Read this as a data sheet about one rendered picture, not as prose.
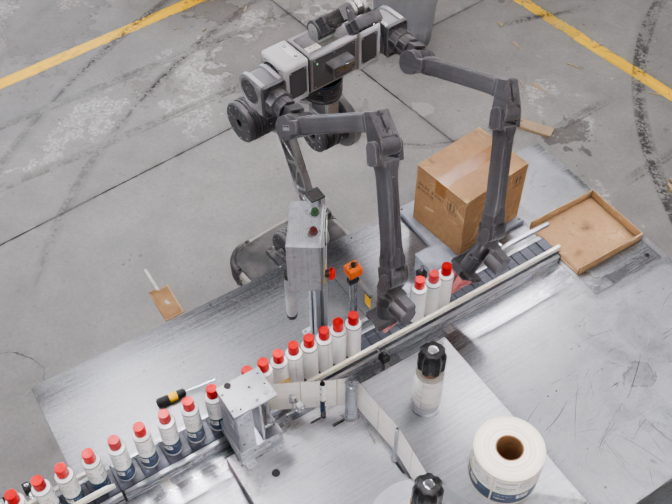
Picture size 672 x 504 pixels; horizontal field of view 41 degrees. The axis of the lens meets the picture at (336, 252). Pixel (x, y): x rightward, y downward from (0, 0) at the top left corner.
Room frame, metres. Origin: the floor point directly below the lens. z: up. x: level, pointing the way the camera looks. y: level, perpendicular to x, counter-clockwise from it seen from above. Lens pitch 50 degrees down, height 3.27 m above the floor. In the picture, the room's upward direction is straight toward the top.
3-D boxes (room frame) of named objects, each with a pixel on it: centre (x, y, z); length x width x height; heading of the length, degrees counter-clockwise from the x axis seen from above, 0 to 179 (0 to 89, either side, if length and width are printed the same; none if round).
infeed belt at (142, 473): (1.60, -0.06, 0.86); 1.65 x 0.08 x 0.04; 122
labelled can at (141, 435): (1.22, 0.55, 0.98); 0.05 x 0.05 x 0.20
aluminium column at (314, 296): (1.70, 0.06, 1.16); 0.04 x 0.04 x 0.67; 32
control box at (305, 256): (1.61, 0.08, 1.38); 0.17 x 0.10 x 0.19; 177
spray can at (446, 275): (1.78, -0.35, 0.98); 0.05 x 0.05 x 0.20
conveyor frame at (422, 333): (1.60, -0.06, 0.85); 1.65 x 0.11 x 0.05; 122
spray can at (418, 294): (1.73, -0.26, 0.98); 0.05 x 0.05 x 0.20
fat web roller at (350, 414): (1.37, -0.04, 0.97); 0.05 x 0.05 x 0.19
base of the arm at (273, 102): (2.13, 0.17, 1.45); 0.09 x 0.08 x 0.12; 128
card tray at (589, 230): (2.13, -0.90, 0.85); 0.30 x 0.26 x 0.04; 122
